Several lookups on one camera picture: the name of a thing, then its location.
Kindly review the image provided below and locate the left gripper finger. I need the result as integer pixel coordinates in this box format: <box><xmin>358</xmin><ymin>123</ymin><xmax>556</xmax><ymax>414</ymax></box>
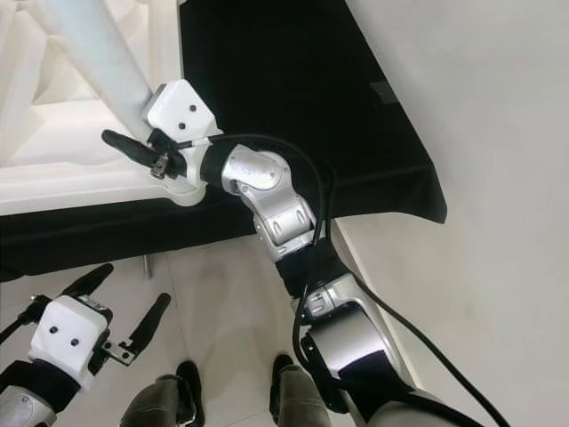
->
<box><xmin>127</xmin><ymin>292</ymin><xmax>172</xmax><ymax>355</ymax></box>
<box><xmin>58</xmin><ymin>262</ymin><xmax>116</xmax><ymax>303</ymax></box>

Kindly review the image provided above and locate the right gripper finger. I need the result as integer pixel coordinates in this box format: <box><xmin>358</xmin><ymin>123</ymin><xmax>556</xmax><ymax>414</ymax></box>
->
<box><xmin>101</xmin><ymin>129</ymin><xmax>165</xmax><ymax>170</ymax></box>

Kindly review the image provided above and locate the white plastic table leg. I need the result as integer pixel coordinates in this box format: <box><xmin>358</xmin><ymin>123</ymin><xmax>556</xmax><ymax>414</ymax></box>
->
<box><xmin>34</xmin><ymin>0</ymin><xmax>156</xmax><ymax>134</ymax></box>

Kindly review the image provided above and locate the white plastic table top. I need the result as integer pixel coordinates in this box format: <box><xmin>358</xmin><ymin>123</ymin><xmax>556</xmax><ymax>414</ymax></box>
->
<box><xmin>0</xmin><ymin>0</ymin><xmax>205</xmax><ymax>217</ymax></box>

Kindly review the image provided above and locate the grey left robot leg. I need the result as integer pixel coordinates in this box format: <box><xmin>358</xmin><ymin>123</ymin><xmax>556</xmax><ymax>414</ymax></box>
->
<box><xmin>120</xmin><ymin>360</ymin><xmax>205</xmax><ymax>427</ymax></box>

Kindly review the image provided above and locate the grey robot leg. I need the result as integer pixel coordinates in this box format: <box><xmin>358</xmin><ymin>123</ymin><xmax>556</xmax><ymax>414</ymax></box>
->
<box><xmin>120</xmin><ymin>360</ymin><xmax>205</xmax><ymax>427</ymax></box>
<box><xmin>271</xmin><ymin>354</ymin><xmax>348</xmax><ymax>427</ymax></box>

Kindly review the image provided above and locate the black tablecloth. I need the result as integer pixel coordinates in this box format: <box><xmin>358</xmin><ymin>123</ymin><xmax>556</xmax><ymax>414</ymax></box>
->
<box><xmin>0</xmin><ymin>0</ymin><xmax>448</xmax><ymax>284</ymax></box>

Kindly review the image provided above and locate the grey right robot leg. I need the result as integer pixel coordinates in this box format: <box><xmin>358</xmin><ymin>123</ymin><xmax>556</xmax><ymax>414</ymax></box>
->
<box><xmin>271</xmin><ymin>354</ymin><xmax>348</xmax><ymax>427</ymax></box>

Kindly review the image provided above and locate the grey tape patch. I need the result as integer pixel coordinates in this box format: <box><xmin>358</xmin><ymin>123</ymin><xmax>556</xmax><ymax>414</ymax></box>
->
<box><xmin>369</xmin><ymin>80</ymin><xmax>401</xmax><ymax>105</ymax></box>

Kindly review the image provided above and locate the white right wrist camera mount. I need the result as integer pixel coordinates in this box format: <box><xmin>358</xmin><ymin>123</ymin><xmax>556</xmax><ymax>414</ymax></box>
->
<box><xmin>142</xmin><ymin>78</ymin><xmax>223</xmax><ymax>183</ymax></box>

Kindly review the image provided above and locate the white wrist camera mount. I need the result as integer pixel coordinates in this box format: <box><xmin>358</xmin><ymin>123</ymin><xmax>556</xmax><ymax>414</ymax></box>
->
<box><xmin>28</xmin><ymin>294</ymin><xmax>115</xmax><ymax>392</ymax></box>
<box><xmin>142</xmin><ymin>78</ymin><xmax>223</xmax><ymax>183</ymax></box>

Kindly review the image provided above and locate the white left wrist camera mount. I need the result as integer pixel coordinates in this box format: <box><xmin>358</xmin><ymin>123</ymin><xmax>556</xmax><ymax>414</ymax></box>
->
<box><xmin>28</xmin><ymin>294</ymin><xmax>115</xmax><ymax>392</ymax></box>

